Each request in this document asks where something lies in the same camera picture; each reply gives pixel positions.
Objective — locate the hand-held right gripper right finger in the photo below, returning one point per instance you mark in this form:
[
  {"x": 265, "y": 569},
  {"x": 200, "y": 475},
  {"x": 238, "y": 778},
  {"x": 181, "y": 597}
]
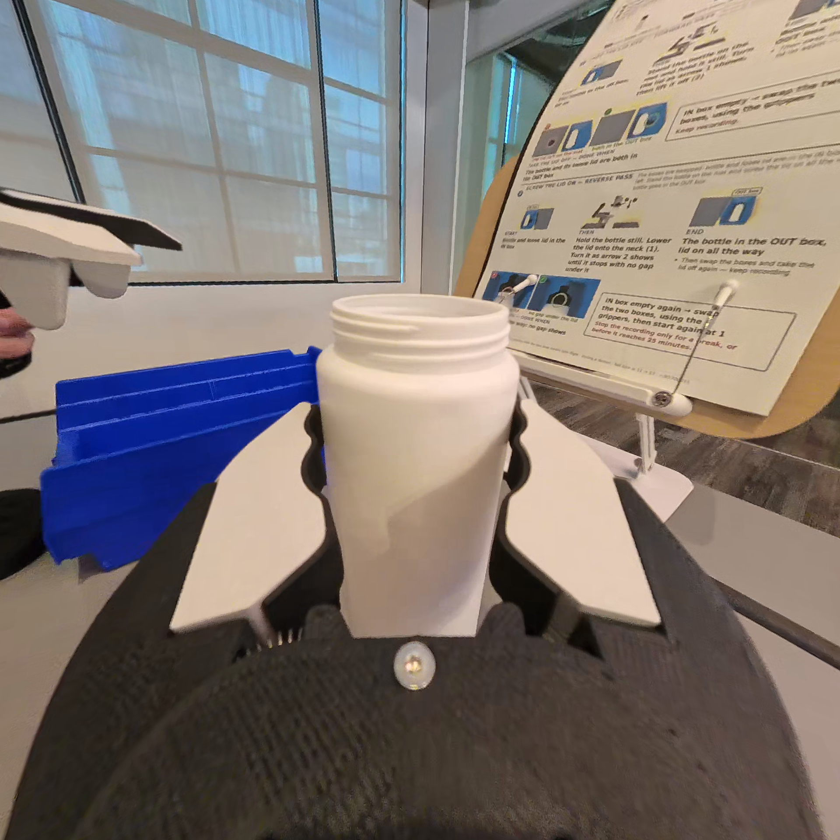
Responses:
[{"x": 577, "y": 538}]

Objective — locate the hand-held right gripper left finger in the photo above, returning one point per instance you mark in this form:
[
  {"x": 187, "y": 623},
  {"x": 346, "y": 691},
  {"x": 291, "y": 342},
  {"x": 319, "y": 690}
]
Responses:
[{"x": 256, "y": 538}]

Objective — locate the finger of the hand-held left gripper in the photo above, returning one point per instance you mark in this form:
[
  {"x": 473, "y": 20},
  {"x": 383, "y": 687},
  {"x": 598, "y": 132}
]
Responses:
[
  {"x": 59, "y": 236},
  {"x": 105, "y": 279}
]

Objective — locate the blue plastic bin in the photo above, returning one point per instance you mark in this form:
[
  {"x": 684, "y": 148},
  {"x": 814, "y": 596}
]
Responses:
[{"x": 144, "y": 459}]

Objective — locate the white plastic bottle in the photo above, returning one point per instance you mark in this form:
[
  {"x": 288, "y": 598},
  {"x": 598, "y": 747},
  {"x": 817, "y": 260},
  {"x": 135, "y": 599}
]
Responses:
[{"x": 413, "y": 459}]

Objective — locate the person's left hand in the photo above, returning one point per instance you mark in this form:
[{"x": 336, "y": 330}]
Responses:
[{"x": 13, "y": 334}]

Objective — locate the printed instruction sheet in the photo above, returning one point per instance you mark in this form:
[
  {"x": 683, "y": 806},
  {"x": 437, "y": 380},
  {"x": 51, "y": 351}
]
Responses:
[{"x": 689, "y": 197}]

